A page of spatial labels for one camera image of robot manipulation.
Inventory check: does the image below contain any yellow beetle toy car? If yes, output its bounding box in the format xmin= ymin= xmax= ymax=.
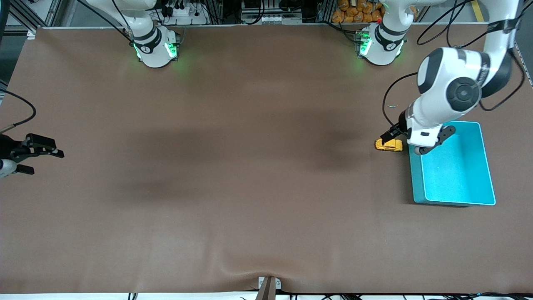
xmin=374 ymin=138 xmax=404 ymax=153

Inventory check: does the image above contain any teal plastic bin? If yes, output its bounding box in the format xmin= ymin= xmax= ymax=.
xmin=407 ymin=120 xmax=497 ymax=207

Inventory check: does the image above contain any pile of orange toys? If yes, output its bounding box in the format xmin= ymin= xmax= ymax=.
xmin=332 ymin=0 xmax=386 ymax=24

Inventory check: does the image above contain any brown table mat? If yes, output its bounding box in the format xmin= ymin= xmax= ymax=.
xmin=0 ymin=23 xmax=533 ymax=294

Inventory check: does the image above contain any white power strip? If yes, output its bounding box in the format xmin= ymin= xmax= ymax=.
xmin=164 ymin=4 xmax=209 ymax=25

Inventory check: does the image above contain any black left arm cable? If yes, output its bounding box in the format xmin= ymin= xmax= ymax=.
xmin=382 ymin=0 xmax=528 ymax=130

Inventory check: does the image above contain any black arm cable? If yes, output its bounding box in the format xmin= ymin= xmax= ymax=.
xmin=382 ymin=0 xmax=528 ymax=130
xmin=0 ymin=87 xmax=37 ymax=134

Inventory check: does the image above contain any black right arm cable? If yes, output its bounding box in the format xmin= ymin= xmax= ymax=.
xmin=0 ymin=87 xmax=37 ymax=134

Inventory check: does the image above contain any aluminium frame post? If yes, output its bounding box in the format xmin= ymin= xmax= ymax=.
xmin=8 ymin=0 xmax=64 ymax=33

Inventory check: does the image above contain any metal table clamp bracket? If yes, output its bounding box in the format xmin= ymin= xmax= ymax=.
xmin=257 ymin=276 xmax=282 ymax=300

